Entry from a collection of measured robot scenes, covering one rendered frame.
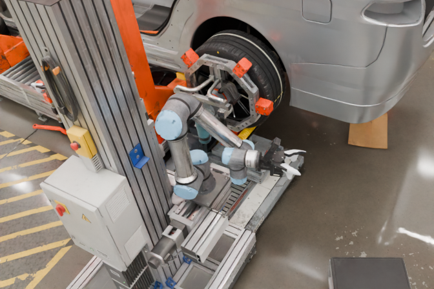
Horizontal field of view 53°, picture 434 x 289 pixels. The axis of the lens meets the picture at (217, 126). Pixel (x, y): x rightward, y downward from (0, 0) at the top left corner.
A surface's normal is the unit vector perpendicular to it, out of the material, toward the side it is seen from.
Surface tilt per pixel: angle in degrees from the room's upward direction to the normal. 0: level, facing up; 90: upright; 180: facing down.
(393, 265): 0
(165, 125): 83
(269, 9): 90
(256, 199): 0
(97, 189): 0
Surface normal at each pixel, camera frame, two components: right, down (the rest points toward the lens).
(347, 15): -0.56, 0.60
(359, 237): -0.13, -0.74
